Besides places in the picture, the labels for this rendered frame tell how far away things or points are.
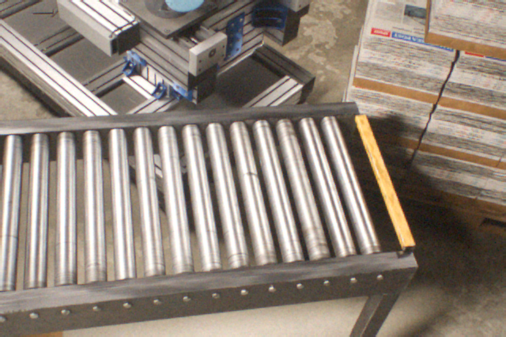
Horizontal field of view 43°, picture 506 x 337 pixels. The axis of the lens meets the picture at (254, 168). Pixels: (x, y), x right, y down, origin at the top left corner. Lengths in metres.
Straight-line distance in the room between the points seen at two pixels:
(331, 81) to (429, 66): 1.05
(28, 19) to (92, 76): 0.47
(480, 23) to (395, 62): 0.28
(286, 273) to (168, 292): 0.27
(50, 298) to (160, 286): 0.23
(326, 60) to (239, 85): 0.66
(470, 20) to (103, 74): 1.45
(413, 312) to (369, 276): 0.93
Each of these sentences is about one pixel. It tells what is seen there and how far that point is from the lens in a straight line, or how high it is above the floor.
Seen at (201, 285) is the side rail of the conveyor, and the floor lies 0.80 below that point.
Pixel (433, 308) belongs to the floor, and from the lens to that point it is 2.50.
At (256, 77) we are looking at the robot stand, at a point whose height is 0.21.
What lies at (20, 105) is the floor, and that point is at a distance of 2.96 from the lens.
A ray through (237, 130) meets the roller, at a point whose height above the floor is 0.80.
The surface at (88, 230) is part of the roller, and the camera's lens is 1.54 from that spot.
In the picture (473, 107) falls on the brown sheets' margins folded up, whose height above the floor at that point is 0.63.
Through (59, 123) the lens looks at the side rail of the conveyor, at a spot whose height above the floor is 0.80.
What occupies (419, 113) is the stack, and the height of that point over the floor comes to 0.55.
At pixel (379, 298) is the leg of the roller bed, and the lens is 1.69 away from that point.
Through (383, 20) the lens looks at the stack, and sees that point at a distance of 2.15.
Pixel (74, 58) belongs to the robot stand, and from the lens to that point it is 2.83.
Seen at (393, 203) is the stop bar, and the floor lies 0.82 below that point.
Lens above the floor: 2.07
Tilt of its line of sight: 51 degrees down
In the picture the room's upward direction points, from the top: 9 degrees clockwise
